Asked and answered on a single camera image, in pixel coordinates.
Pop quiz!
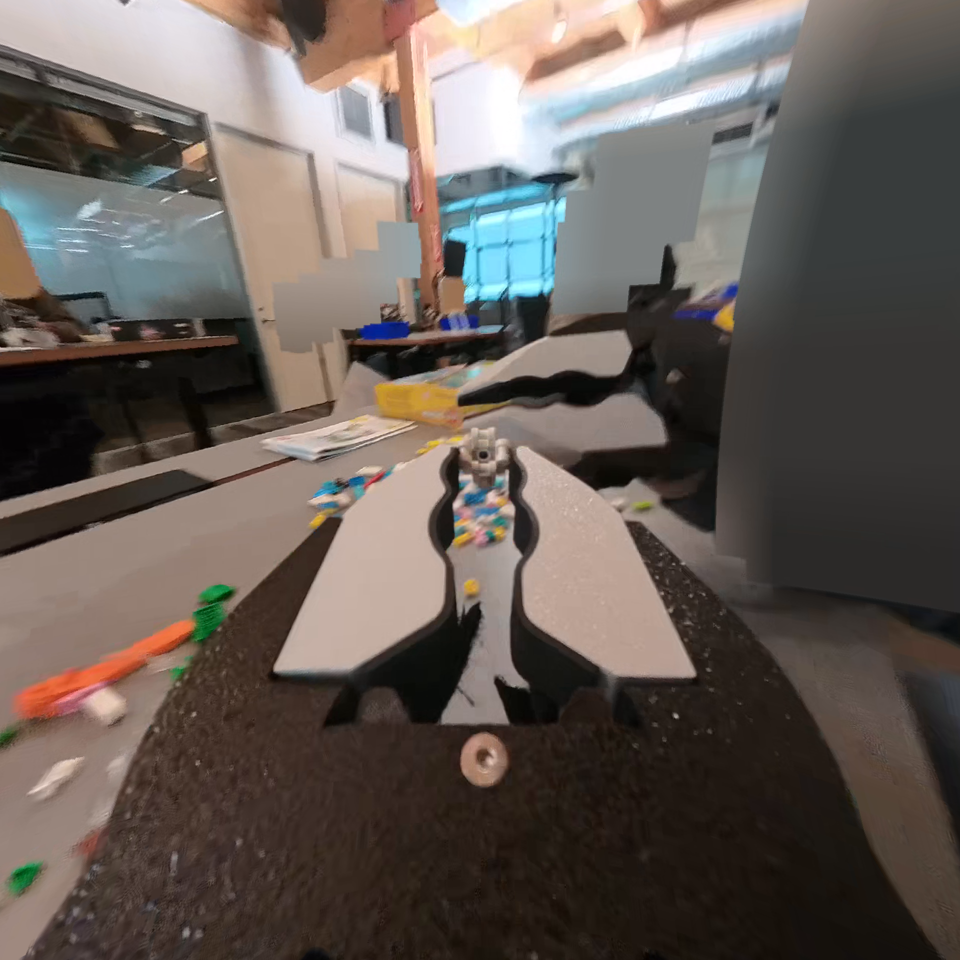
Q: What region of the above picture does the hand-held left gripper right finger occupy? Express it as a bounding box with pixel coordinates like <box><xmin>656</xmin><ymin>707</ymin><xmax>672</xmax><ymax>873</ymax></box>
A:
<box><xmin>513</xmin><ymin>446</ymin><xmax>699</xmax><ymax>684</ymax></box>

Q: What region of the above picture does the pile of pastel lego pieces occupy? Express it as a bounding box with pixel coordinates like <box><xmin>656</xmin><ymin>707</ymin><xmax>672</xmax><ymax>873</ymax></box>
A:
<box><xmin>307</xmin><ymin>431</ymin><xmax>528</xmax><ymax>599</ymax></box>

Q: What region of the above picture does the wooden pillar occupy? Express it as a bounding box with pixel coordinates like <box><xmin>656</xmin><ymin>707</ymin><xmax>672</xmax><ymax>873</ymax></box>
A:
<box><xmin>394</xmin><ymin>33</ymin><xmax>445</xmax><ymax>310</ymax></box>

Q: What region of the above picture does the cluster of green lego pieces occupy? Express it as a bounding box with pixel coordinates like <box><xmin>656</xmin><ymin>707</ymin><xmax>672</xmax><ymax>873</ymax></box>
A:
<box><xmin>169</xmin><ymin>583</ymin><xmax>238</xmax><ymax>681</ymax></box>

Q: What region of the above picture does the white lego brick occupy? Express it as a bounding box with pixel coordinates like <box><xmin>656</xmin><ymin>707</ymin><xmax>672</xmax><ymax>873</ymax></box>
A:
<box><xmin>78</xmin><ymin>685</ymin><xmax>129</xmax><ymax>728</ymax></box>

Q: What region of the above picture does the white lego clip piece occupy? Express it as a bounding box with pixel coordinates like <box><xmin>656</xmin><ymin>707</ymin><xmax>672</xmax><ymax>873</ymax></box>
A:
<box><xmin>27</xmin><ymin>756</ymin><xmax>86</xmax><ymax>801</ymax></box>

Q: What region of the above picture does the lego instruction booklet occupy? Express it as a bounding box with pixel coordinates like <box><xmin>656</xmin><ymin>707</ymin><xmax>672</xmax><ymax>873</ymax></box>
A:
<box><xmin>261</xmin><ymin>414</ymin><xmax>418</xmax><ymax>463</ymax></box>

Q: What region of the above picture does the white door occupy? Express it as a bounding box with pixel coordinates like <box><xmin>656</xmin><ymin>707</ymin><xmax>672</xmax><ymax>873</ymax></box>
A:
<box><xmin>213</xmin><ymin>122</ymin><xmax>336</xmax><ymax>414</ymax></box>

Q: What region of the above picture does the yellow lego box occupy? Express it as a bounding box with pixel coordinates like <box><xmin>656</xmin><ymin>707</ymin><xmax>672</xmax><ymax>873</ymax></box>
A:
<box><xmin>373</xmin><ymin>362</ymin><xmax>515</xmax><ymax>430</ymax></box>

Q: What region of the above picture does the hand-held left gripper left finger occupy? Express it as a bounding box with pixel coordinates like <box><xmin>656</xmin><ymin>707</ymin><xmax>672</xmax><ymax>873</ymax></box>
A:
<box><xmin>272</xmin><ymin>448</ymin><xmax>462</xmax><ymax>681</ymax></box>

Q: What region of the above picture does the grey lego assembly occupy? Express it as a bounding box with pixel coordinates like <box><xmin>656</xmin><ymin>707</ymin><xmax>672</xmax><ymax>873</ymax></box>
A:
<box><xmin>459</xmin><ymin>426</ymin><xmax>513</xmax><ymax>483</ymax></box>

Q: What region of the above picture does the wooden desk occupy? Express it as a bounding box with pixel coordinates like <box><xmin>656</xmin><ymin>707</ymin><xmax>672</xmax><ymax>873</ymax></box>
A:
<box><xmin>347</xmin><ymin>324</ymin><xmax>509</xmax><ymax>380</ymax></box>
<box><xmin>0</xmin><ymin>334</ymin><xmax>241</xmax><ymax>453</ymax></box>

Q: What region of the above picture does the orange lego carrot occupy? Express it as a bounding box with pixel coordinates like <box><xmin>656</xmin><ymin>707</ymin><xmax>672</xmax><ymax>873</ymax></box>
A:
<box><xmin>13</xmin><ymin>618</ymin><xmax>198</xmax><ymax>723</ymax></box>

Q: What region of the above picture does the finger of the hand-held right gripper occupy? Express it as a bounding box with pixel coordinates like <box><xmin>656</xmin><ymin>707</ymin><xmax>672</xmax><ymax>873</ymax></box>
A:
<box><xmin>510</xmin><ymin>386</ymin><xmax>670</xmax><ymax>481</ymax></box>
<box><xmin>456</xmin><ymin>330</ymin><xmax>640</xmax><ymax>410</ymax></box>

